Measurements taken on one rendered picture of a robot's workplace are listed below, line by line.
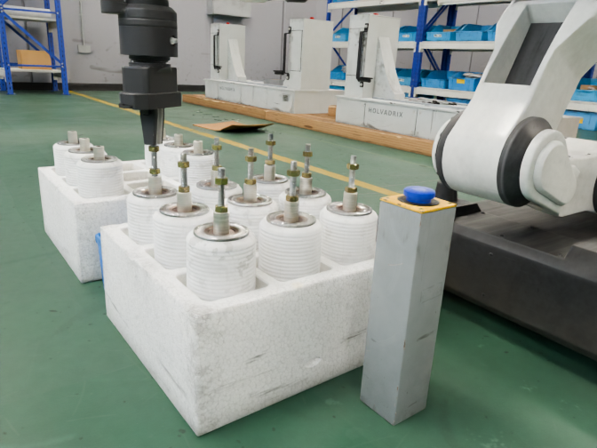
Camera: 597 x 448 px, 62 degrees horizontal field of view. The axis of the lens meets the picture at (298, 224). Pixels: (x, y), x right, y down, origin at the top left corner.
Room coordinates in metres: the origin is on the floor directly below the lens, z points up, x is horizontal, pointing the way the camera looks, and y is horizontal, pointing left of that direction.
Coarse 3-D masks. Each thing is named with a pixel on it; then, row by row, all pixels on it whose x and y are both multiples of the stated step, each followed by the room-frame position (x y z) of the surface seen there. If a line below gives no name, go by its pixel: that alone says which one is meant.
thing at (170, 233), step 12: (156, 216) 0.71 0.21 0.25; (168, 216) 0.70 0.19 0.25; (204, 216) 0.71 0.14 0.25; (156, 228) 0.70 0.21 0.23; (168, 228) 0.69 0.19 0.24; (180, 228) 0.69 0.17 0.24; (192, 228) 0.69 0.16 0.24; (156, 240) 0.71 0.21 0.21; (168, 240) 0.69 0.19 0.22; (180, 240) 0.69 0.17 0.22; (156, 252) 0.70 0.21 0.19; (168, 252) 0.69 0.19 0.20; (180, 252) 0.69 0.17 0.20; (168, 264) 0.69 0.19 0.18; (180, 264) 0.69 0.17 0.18
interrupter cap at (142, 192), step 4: (136, 188) 0.83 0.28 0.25; (140, 188) 0.84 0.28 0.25; (144, 188) 0.84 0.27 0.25; (164, 188) 0.85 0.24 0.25; (168, 188) 0.85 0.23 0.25; (172, 188) 0.85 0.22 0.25; (176, 188) 0.85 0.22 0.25; (132, 192) 0.81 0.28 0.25; (136, 192) 0.81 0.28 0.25; (140, 192) 0.81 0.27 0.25; (144, 192) 0.82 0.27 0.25; (148, 192) 0.83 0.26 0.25; (164, 192) 0.83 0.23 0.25; (168, 192) 0.83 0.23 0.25; (172, 192) 0.83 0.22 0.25; (176, 192) 0.82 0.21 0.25; (140, 196) 0.79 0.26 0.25; (144, 196) 0.79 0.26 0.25; (148, 196) 0.79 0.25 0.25; (152, 196) 0.79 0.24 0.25; (156, 196) 0.79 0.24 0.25; (160, 196) 0.79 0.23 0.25; (164, 196) 0.80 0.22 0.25; (168, 196) 0.80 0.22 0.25
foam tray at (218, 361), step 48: (144, 288) 0.67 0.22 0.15; (288, 288) 0.62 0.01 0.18; (336, 288) 0.67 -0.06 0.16; (144, 336) 0.68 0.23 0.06; (192, 336) 0.54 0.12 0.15; (240, 336) 0.57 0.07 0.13; (288, 336) 0.62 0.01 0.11; (336, 336) 0.68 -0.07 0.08; (192, 384) 0.54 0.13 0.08; (240, 384) 0.57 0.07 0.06; (288, 384) 0.62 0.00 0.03
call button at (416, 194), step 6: (414, 186) 0.64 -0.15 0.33; (408, 192) 0.61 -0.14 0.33; (414, 192) 0.61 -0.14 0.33; (420, 192) 0.61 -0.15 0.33; (426, 192) 0.61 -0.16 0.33; (432, 192) 0.61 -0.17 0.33; (408, 198) 0.62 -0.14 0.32; (414, 198) 0.61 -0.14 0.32; (420, 198) 0.60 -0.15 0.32; (426, 198) 0.60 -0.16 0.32; (432, 198) 0.61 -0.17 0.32
